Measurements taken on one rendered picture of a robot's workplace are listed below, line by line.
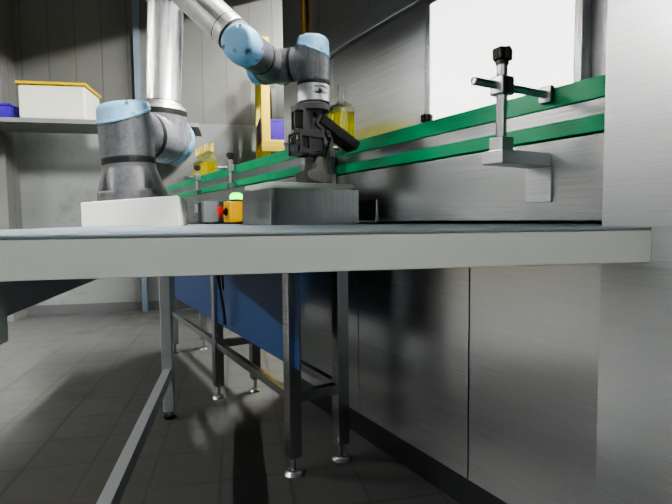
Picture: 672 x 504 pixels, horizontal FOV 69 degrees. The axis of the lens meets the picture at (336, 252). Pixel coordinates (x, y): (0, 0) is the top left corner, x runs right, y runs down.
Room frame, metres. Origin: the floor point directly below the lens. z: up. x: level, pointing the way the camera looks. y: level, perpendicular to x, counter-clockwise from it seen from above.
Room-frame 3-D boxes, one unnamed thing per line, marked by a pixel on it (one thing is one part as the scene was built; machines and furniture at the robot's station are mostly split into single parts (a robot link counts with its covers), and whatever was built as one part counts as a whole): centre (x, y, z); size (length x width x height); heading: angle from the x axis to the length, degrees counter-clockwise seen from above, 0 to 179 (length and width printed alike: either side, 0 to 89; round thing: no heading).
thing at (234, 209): (1.63, 0.33, 0.79); 0.07 x 0.07 x 0.07; 31
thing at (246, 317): (2.09, 0.44, 0.54); 1.59 x 0.18 x 0.43; 31
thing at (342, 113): (1.41, -0.02, 0.99); 0.06 x 0.06 x 0.21; 30
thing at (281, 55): (1.15, 0.15, 1.12); 0.11 x 0.11 x 0.08; 74
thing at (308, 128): (1.14, 0.05, 0.96); 0.09 x 0.08 x 0.12; 119
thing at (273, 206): (1.16, 0.06, 0.79); 0.27 x 0.17 x 0.08; 121
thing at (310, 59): (1.14, 0.05, 1.12); 0.09 x 0.08 x 0.11; 74
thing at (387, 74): (1.31, -0.24, 1.15); 0.90 x 0.03 x 0.34; 31
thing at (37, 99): (3.61, 2.00, 1.61); 0.46 x 0.39 x 0.26; 101
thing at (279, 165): (2.07, 0.52, 0.92); 1.75 x 0.01 x 0.08; 31
